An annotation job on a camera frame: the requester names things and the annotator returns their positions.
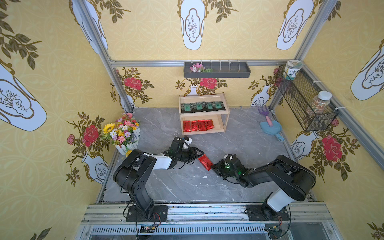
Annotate flower bouquet in white planter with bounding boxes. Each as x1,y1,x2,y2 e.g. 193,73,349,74
102,113,141,157

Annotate wooden two-tier shelf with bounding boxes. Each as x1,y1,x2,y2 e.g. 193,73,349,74
179,93,231,136

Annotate patterned lidded jar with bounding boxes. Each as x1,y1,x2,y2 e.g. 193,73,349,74
283,60,303,80

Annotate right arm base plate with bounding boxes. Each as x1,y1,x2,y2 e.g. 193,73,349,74
244,205,290,221

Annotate small circuit board left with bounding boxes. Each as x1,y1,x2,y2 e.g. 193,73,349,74
140,225,156,234

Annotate green tea bag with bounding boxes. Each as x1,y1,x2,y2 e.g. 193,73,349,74
181,103,195,114
214,102,226,111
193,102,206,113
204,102,215,112

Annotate pink flowers in tray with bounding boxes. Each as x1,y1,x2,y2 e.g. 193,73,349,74
190,63,213,73

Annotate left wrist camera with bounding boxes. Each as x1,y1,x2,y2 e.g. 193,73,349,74
183,136,192,145

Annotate red tea bag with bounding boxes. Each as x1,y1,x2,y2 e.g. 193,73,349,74
198,120,207,131
199,154,214,171
183,121,192,133
205,120,215,130
191,121,199,132

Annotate grey wall tray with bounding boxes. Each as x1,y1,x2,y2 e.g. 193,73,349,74
184,60,251,79

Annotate black wire wall basket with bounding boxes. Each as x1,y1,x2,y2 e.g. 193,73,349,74
276,66,339,132

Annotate small connector right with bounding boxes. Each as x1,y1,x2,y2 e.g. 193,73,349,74
265,226,282,240

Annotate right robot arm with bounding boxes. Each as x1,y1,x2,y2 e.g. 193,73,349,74
211,154,316,220

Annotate glass jar of sprinkles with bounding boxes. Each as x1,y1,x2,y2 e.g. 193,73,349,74
306,91,333,116

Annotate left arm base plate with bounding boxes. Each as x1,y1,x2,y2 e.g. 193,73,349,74
124,205,168,223

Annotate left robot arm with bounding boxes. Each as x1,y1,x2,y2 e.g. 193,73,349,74
113,137,204,223

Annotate purple pink toy rake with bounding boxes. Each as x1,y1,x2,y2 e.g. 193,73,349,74
258,106,273,127

